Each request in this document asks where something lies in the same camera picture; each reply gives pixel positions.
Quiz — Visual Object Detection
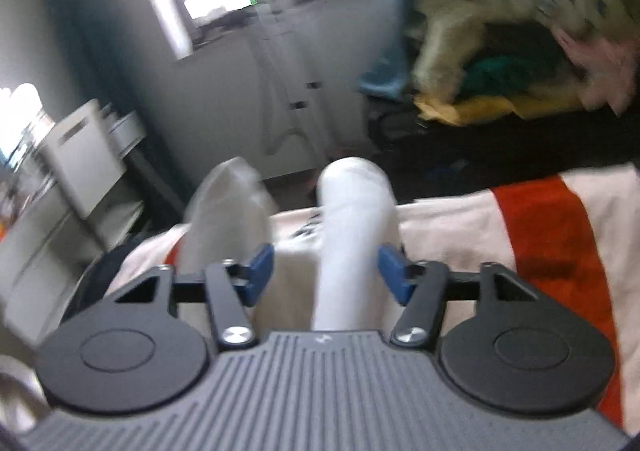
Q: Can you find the blue cloth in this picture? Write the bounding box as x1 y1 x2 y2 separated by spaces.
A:
357 0 461 100

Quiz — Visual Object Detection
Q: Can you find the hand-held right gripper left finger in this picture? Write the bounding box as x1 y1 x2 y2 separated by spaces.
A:
114 244 276 350

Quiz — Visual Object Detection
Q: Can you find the white shelf unit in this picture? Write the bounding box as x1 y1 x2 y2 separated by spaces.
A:
0 176 146 347

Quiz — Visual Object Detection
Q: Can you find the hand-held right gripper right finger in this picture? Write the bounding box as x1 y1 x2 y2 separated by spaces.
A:
377 245 541 348

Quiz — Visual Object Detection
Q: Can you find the cream fuzzy cloth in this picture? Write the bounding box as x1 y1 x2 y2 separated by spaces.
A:
409 0 501 96

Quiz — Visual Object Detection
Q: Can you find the red white striped blanket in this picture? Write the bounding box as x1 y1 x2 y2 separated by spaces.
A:
65 163 640 437

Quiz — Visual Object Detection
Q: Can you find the green cloth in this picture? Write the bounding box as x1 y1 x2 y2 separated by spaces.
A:
462 56 556 96

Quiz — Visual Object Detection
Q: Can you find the person's right leg white sock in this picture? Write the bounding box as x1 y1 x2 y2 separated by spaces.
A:
312 157 402 332

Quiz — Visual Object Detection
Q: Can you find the yellow cloth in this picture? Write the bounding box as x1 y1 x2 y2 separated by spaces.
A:
415 91 586 128

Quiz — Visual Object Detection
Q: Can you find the white storage box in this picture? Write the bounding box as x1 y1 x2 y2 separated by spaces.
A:
37 98 148 222

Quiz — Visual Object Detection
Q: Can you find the person's leg white sock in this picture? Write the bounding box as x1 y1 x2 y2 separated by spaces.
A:
177 156 281 277
312 157 402 332

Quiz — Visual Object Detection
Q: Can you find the white drawer cabinet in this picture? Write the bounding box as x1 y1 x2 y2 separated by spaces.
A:
172 0 401 182

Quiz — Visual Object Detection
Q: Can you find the person's left leg white sock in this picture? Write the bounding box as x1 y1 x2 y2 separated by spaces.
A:
177 156 281 277

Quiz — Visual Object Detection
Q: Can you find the pink cloth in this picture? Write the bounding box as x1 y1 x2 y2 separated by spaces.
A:
550 28 640 116

